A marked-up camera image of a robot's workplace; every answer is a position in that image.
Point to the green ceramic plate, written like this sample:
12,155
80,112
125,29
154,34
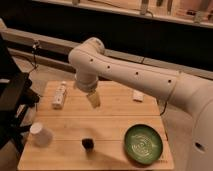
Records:
143,144

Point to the pale yellow gripper tool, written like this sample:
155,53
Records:
94,99

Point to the white rectangular block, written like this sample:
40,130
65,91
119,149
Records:
138,96

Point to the white ceramic cup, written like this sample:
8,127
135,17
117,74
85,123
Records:
42,136

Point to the black chair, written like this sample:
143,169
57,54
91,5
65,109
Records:
16,96

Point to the white plastic bottle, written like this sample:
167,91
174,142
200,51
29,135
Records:
59,96

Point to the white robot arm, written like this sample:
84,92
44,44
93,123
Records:
192,94

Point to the black eraser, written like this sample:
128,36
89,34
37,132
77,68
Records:
88,143

